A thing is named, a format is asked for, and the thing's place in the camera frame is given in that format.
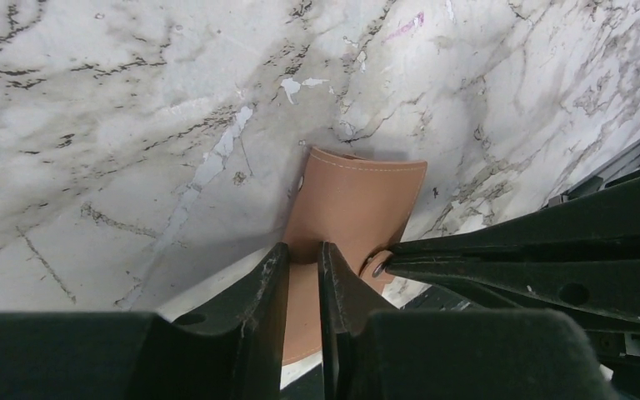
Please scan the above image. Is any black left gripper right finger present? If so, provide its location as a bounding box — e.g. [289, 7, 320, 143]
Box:
[317, 242, 618, 399]

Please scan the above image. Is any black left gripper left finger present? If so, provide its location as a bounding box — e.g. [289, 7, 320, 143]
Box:
[0, 243, 290, 399]

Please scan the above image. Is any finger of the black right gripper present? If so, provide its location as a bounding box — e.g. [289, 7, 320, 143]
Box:
[385, 256, 640, 324]
[390, 170, 640, 261]

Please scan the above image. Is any tan leather card holder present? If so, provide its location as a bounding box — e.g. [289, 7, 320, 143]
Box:
[282, 147, 428, 365]

